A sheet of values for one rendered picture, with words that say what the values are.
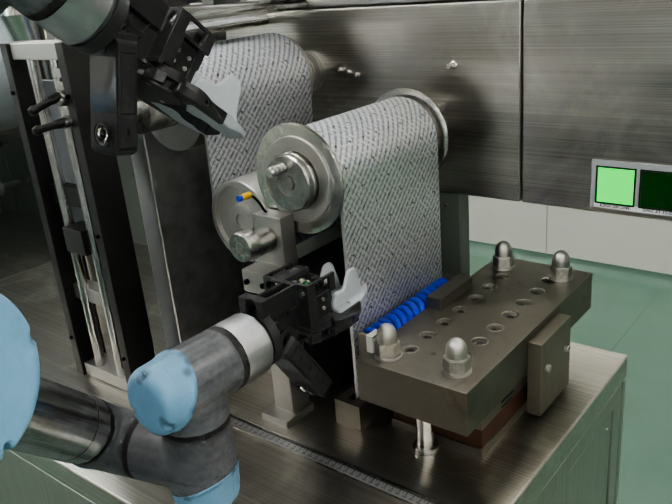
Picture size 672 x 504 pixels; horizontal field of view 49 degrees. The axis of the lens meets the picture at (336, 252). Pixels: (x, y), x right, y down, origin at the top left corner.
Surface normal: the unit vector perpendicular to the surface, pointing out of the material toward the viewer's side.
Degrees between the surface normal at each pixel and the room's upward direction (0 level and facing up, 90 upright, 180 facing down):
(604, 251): 90
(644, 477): 0
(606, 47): 90
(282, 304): 90
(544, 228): 90
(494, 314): 0
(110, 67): 80
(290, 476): 0
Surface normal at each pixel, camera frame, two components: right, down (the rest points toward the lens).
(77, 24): 0.29, 0.79
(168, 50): 0.77, 0.18
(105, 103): -0.60, 0.16
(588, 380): -0.08, -0.93
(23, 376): 0.92, -0.07
